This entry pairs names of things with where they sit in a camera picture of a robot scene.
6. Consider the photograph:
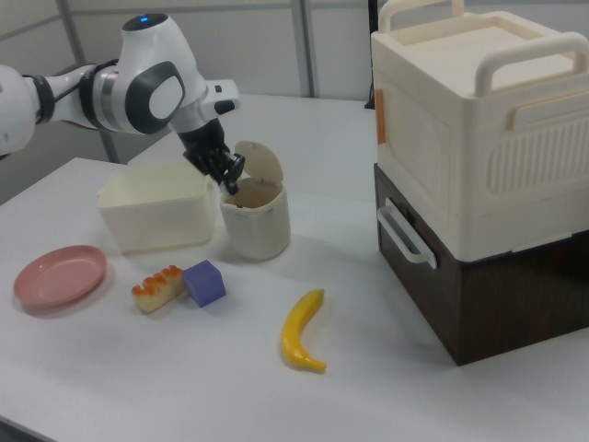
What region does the white cabinet drawer handle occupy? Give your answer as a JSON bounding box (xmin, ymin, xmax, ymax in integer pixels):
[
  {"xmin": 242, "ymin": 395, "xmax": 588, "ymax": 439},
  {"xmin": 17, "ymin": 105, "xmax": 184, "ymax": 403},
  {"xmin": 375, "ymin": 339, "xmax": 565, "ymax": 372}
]
[{"xmin": 375, "ymin": 196, "xmax": 438, "ymax": 269}]

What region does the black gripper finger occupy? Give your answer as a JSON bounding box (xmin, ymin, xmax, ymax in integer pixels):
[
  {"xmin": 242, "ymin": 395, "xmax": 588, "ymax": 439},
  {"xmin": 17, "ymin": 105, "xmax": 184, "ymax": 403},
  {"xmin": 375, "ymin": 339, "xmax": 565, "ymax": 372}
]
[
  {"xmin": 206, "ymin": 149, "xmax": 230, "ymax": 185},
  {"xmin": 224, "ymin": 154, "xmax": 246, "ymax": 194}
]

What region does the cream rectangular plastic bin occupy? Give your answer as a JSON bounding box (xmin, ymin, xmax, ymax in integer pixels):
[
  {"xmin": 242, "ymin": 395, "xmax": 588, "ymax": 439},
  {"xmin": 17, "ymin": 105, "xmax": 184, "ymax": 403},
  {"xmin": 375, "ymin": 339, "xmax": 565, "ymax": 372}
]
[{"xmin": 96, "ymin": 160, "xmax": 218, "ymax": 255}]

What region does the yellow banana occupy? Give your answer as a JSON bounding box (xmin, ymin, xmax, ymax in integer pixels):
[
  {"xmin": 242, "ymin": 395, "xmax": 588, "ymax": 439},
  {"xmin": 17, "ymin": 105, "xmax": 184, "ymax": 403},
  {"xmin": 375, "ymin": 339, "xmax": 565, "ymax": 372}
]
[{"xmin": 281, "ymin": 288, "xmax": 328, "ymax": 373}]

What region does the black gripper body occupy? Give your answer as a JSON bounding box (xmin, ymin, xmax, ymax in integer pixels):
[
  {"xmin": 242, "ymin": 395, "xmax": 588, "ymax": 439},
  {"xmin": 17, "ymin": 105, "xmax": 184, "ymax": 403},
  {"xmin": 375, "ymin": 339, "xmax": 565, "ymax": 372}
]
[{"xmin": 177, "ymin": 118, "xmax": 230, "ymax": 176}]

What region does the dark brown wooden cabinet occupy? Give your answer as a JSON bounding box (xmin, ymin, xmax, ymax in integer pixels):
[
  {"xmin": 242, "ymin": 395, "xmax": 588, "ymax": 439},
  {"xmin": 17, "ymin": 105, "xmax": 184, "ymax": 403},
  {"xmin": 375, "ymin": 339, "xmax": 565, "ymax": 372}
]
[{"xmin": 373, "ymin": 163, "xmax": 589, "ymax": 367}]

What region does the small cream trash can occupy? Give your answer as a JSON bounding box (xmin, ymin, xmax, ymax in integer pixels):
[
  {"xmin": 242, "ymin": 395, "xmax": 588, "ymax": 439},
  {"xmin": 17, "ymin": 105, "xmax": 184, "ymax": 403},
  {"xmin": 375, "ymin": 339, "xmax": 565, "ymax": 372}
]
[{"xmin": 219, "ymin": 177, "xmax": 291, "ymax": 262}]

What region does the cream toy microwave box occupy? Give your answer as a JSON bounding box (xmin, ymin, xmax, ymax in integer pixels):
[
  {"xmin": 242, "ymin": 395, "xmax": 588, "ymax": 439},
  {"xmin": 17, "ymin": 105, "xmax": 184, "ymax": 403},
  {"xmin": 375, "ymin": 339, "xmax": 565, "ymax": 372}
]
[{"xmin": 370, "ymin": 0, "xmax": 589, "ymax": 262}]

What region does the beige swing trash lid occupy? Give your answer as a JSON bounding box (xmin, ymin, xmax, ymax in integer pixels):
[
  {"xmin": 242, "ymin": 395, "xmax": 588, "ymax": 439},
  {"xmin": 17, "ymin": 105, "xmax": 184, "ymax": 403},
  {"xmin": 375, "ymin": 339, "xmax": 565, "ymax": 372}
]
[{"xmin": 233, "ymin": 139, "xmax": 284, "ymax": 188}]

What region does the pink round plate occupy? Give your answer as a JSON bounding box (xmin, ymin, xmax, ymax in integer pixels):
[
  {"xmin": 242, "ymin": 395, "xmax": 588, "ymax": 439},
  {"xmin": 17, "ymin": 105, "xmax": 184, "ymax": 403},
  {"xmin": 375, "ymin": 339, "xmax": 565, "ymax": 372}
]
[{"xmin": 12, "ymin": 244, "xmax": 109, "ymax": 308}]

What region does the glazed bread loaf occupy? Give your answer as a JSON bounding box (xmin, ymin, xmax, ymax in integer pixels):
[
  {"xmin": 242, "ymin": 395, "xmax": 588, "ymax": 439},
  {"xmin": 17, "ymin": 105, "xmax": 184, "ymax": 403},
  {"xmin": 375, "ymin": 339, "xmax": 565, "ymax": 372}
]
[{"xmin": 131, "ymin": 264, "xmax": 188, "ymax": 315}]

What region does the purple cube block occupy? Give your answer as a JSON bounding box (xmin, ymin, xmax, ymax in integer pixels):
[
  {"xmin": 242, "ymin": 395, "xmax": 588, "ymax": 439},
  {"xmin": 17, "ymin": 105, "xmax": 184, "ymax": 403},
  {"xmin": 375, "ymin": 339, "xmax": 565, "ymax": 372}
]
[{"xmin": 181, "ymin": 259, "xmax": 227, "ymax": 308}]

